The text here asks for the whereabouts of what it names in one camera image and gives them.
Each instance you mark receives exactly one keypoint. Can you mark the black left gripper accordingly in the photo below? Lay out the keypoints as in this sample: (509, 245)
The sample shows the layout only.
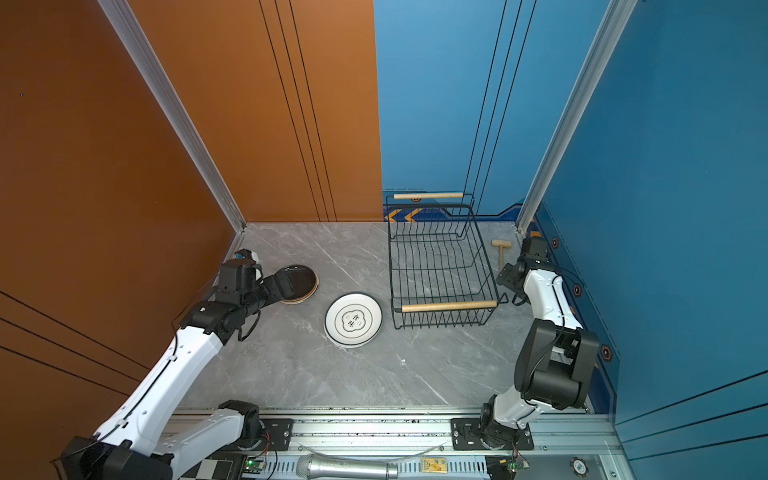
(276, 293)

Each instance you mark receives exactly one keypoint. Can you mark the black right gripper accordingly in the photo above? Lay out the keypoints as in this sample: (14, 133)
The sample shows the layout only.
(507, 275)

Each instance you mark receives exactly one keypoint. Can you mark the black plate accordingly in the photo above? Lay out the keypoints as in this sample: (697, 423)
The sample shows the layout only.
(304, 283)

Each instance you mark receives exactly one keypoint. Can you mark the black wire dish rack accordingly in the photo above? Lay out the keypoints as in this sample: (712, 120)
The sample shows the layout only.
(439, 269)

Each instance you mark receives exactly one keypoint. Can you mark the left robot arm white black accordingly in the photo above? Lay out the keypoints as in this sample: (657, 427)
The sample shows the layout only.
(128, 444)

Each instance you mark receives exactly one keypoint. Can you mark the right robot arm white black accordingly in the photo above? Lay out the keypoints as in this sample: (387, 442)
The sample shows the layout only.
(555, 365)

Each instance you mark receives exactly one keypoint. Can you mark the wooden mallet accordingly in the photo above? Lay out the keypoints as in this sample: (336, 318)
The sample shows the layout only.
(501, 246)

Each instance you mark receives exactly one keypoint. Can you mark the green circuit board left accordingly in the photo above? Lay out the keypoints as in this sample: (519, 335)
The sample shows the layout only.
(253, 465)

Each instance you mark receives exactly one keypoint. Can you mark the silver microphone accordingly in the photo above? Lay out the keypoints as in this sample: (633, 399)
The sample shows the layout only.
(317, 466)

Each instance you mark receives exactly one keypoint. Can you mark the checkerboard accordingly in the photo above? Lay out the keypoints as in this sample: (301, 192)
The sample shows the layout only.
(213, 469)

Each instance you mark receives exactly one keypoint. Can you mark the circuit board right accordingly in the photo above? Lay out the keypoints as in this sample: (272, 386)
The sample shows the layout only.
(504, 468)

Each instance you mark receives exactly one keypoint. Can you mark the yellow label tag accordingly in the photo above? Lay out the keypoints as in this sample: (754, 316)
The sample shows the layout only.
(431, 465)

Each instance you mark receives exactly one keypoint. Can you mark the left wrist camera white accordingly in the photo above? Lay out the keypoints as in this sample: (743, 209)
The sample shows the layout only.
(246, 254)

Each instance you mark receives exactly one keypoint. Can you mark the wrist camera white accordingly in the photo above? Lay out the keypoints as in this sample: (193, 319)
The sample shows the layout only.
(246, 254)
(535, 247)

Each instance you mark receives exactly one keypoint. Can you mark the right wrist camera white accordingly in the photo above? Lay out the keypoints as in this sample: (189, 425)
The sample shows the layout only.
(535, 247)

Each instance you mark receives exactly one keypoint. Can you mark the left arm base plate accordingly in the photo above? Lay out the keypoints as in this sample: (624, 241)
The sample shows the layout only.
(275, 435)

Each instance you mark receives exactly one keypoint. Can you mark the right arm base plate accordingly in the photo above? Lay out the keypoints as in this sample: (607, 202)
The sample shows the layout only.
(469, 434)

